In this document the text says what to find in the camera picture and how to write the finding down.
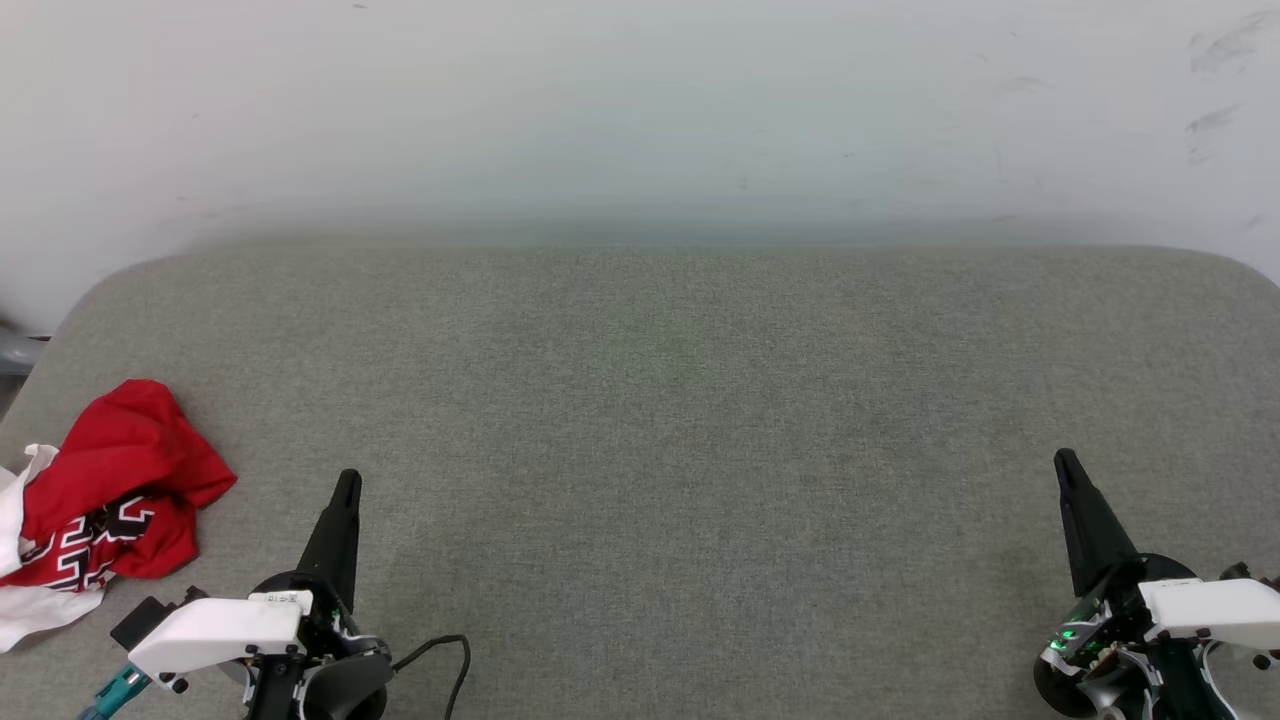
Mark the red and white jersey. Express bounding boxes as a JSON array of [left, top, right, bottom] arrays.
[[0, 378, 239, 653]]

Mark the black cable with teal plug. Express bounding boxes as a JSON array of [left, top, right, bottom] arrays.
[[78, 663, 153, 720]]

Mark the grey fabric sofa cushion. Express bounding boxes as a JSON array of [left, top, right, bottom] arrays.
[[0, 245, 1280, 720]]

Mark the grey metal frame tube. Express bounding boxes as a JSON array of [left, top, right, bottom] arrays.
[[0, 325, 49, 379]]

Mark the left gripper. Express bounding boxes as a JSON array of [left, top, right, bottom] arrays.
[[243, 469, 393, 720]]

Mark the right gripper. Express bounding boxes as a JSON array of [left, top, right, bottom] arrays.
[[1033, 448, 1241, 720]]

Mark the thin black cable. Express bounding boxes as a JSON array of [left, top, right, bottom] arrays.
[[390, 634, 472, 720]]

